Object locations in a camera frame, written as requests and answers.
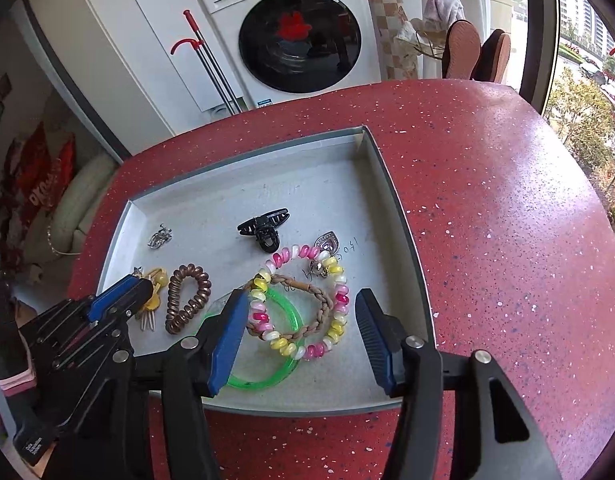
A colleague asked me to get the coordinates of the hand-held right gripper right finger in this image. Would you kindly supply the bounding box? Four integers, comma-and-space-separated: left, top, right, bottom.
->
356, 288, 563, 480

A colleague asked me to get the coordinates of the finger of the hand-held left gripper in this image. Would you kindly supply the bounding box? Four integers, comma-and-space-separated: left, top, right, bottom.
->
84, 276, 154, 323

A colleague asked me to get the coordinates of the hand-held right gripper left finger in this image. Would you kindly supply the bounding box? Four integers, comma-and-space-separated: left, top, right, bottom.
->
62, 289, 250, 480

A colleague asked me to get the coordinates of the yellow hair clip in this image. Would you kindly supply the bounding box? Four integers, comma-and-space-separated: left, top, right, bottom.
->
132, 266, 169, 333

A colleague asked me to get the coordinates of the multicolour spiral hair tie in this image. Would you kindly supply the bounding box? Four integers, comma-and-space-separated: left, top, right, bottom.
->
246, 244, 351, 361

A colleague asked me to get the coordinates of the beige braided bracelet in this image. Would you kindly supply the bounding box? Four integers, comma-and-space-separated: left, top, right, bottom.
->
244, 272, 338, 343

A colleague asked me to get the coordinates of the small silver hair clip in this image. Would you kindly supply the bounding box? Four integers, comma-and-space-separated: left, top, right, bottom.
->
147, 224, 174, 250

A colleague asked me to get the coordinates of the silver heart hair clip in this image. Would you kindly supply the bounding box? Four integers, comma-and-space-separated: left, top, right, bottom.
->
307, 231, 342, 281

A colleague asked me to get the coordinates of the black claw hair clip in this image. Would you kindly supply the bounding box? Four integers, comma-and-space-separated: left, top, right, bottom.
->
237, 207, 291, 253

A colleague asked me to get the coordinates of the grey shallow tray box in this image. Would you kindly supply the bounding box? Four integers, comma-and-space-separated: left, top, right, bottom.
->
94, 125, 435, 417

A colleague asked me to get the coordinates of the green plastic bangle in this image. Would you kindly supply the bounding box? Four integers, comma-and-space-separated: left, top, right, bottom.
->
201, 285, 305, 391

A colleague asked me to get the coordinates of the white sofa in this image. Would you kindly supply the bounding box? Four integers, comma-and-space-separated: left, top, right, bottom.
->
24, 152, 120, 268

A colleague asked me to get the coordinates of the red printed cushion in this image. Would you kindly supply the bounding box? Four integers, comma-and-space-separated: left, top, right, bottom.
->
14, 122, 78, 213

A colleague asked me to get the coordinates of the white tall cabinet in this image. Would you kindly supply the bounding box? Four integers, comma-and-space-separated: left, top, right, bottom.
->
67, 0, 248, 136

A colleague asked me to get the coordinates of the dark brown-soled slipper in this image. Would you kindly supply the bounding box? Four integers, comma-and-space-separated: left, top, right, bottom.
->
441, 20, 482, 81
471, 29, 511, 84

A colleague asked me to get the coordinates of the checkered beige cloth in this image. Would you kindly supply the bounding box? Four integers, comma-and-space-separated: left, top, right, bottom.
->
360, 0, 421, 81

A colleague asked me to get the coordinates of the white front-load washing machine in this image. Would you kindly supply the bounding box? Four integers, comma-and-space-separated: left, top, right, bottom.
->
184, 0, 388, 111

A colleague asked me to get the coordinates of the white towel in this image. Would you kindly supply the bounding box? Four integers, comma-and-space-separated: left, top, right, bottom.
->
423, 0, 465, 26

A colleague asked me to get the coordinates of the brown spiral hair tie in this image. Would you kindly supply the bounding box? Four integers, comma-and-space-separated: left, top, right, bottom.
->
164, 263, 213, 335

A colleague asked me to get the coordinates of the red handled mop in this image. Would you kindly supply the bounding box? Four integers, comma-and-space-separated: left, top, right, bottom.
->
170, 9, 245, 116

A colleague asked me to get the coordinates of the black window frame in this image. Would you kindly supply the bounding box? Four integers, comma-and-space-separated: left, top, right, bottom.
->
518, 0, 561, 113

